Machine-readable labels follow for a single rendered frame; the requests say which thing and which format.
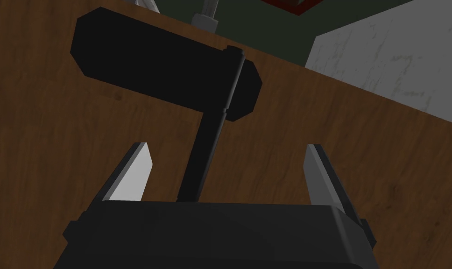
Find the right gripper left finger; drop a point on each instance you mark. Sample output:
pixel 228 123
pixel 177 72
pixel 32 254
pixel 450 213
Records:
pixel 133 179

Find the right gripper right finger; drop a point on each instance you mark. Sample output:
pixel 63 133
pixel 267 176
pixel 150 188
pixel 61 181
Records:
pixel 319 179

